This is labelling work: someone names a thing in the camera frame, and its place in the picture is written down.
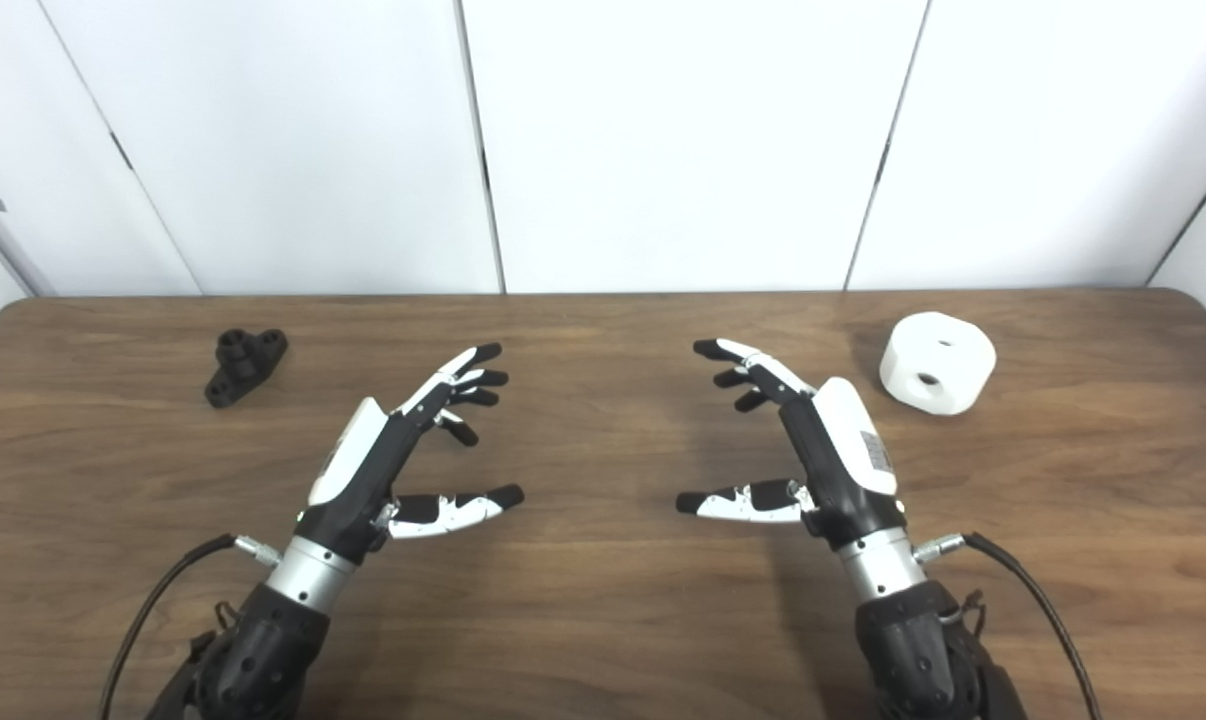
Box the round white piece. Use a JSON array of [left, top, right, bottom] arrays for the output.
[[879, 311, 997, 417]]

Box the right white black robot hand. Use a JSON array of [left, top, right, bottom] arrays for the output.
[[675, 338, 907, 551]]

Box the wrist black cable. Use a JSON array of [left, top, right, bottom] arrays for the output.
[[98, 533, 284, 720], [913, 532, 1104, 720]]

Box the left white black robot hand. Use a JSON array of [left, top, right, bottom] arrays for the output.
[[293, 342, 526, 566]]

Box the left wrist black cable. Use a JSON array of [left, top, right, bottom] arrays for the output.
[[98, 533, 284, 720]]

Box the black flanged holder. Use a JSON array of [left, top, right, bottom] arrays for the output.
[[204, 328, 289, 409]]

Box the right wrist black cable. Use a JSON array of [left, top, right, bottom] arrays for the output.
[[913, 532, 1104, 720]]

